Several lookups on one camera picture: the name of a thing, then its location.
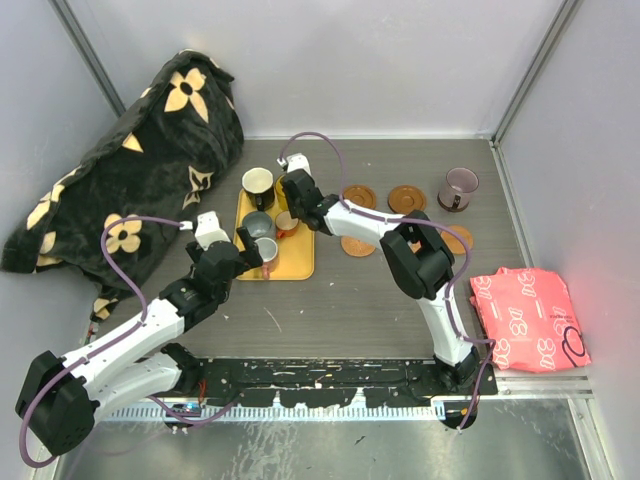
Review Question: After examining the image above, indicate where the black mug cream interior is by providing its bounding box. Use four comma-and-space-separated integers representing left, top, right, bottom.
241, 167, 275, 211

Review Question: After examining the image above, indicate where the pink mug white interior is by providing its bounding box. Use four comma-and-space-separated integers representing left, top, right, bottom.
255, 237, 279, 280

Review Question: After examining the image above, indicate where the woven rattan coaster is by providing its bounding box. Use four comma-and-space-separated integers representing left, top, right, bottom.
340, 236, 376, 258

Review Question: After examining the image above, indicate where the yellow mug black handle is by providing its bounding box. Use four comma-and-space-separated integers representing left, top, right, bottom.
274, 174, 289, 211

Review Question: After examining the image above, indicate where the grey speckled round mug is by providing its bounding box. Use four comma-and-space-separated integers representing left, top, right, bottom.
241, 211, 277, 240

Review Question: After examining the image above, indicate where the white slotted cable duct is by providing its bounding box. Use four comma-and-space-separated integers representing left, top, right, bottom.
105, 402, 446, 423

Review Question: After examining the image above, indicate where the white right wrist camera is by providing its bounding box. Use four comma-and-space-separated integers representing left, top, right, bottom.
276, 153, 311, 176

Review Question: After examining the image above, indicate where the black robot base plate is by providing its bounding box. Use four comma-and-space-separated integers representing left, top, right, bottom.
169, 358, 475, 408

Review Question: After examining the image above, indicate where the brown wooden saucer coaster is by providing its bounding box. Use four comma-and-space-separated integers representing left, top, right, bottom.
387, 185, 427, 214
343, 184, 377, 209

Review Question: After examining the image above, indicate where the small red cup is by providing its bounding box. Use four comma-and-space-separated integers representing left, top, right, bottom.
275, 211, 300, 239

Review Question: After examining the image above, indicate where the pink patterned package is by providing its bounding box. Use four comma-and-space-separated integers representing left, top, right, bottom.
470, 267, 591, 373

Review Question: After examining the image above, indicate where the black floral plush blanket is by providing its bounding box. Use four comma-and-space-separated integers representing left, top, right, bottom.
1, 49, 244, 322

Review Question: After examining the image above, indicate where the light wooden coaster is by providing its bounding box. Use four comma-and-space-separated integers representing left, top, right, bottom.
447, 224, 475, 256

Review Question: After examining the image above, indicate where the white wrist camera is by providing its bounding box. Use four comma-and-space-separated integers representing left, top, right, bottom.
276, 153, 311, 176
180, 211, 230, 250

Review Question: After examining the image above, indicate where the purple mug black handle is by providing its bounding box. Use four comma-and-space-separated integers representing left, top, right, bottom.
437, 167, 479, 212

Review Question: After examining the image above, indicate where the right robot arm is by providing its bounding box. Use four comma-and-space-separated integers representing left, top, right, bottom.
282, 169, 479, 394

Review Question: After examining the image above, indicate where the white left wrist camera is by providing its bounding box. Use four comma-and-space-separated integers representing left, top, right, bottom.
180, 211, 230, 250

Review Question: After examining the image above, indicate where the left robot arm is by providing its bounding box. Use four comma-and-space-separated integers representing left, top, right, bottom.
15, 227, 262, 464

